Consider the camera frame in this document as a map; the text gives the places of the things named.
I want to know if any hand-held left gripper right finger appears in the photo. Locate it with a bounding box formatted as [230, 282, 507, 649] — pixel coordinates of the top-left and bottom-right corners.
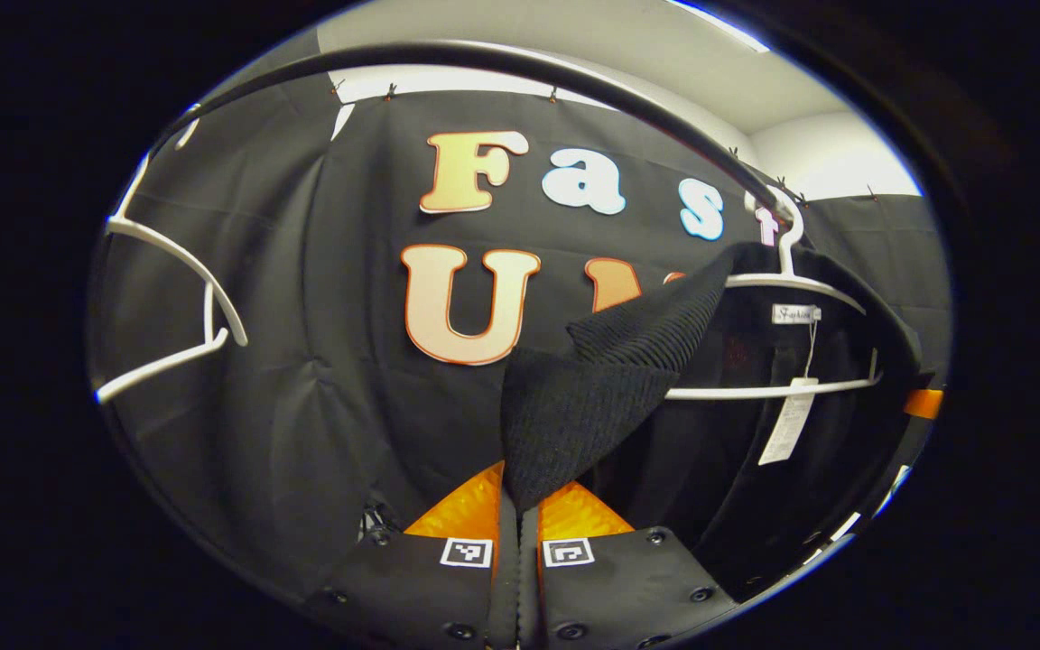
[520, 478, 742, 650]

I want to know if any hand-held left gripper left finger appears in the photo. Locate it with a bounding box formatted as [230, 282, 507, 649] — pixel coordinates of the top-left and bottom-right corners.
[308, 460, 521, 650]

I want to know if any black knit garment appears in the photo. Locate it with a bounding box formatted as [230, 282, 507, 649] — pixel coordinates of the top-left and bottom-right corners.
[500, 242, 936, 604]

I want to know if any white plastic hanger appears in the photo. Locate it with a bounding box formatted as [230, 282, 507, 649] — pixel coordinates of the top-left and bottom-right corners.
[664, 194, 884, 403]
[94, 104, 250, 404]

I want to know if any black clothes rack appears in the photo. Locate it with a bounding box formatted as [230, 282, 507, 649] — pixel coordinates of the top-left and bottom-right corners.
[154, 41, 810, 227]

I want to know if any white flat panel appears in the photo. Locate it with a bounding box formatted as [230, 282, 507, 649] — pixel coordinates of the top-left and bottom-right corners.
[800, 462, 915, 568]

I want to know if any black backdrop cloth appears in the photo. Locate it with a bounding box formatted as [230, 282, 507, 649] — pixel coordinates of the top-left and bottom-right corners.
[87, 72, 952, 615]

